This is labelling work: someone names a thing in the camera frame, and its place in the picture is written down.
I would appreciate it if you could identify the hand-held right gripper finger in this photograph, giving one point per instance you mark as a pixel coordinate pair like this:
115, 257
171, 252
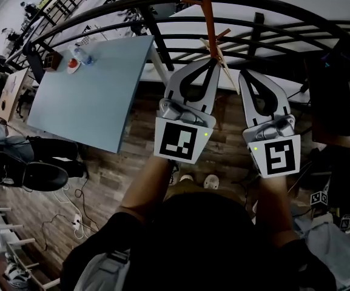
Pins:
247, 102
279, 99

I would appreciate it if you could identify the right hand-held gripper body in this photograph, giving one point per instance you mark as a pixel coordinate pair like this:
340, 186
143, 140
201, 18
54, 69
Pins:
279, 156

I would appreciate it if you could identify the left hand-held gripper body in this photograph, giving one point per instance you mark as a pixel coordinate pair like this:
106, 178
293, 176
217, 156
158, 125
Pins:
177, 144

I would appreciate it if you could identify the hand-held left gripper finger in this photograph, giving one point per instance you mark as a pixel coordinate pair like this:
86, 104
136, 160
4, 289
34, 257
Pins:
212, 86
174, 82

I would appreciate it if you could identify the person's left forearm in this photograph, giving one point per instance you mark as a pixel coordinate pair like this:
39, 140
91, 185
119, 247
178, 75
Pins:
146, 189

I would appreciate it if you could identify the person's right forearm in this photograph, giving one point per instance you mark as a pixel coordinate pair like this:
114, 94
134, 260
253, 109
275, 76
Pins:
276, 211

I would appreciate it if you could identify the person's left shoe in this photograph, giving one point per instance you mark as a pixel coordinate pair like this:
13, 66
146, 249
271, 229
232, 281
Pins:
186, 178

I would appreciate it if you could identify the person's shoe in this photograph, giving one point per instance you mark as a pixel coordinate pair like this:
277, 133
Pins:
186, 178
211, 181

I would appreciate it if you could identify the black metal railing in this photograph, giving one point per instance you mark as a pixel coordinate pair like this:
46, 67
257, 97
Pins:
159, 41

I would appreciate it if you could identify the person's brown trousers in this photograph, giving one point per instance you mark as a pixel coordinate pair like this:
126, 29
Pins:
193, 188

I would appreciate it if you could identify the person's right shoe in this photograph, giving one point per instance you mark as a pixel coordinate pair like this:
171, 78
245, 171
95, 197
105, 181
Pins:
211, 181

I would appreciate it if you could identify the dark chair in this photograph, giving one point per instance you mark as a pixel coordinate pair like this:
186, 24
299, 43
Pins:
332, 102

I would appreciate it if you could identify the printed tag box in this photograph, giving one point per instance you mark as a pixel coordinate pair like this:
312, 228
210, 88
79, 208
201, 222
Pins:
319, 198
346, 222

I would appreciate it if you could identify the light blue table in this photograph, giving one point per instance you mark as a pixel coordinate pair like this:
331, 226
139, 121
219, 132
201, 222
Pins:
92, 95

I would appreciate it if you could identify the clear plastic water bottle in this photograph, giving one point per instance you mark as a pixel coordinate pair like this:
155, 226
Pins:
82, 54

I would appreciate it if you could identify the red object on white dish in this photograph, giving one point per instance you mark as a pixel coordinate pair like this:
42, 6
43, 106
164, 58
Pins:
72, 64

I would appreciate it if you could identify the person's black shirt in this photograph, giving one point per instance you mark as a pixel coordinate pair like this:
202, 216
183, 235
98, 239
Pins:
205, 247

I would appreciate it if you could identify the grey cloth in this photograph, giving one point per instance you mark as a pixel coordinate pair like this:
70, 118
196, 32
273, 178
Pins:
338, 253

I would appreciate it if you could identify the small brown wooden box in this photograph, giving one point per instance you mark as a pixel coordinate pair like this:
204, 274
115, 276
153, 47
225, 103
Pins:
51, 62

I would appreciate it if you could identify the white power strip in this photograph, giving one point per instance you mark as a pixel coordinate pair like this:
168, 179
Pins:
77, 222

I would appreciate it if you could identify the black office chair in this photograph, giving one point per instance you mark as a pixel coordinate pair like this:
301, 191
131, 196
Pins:
45, 177

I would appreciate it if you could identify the light wooden board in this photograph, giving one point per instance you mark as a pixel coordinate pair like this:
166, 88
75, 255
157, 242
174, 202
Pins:
11, 94

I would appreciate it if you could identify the grey fabric bag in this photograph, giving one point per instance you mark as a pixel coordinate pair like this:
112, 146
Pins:
2, 138

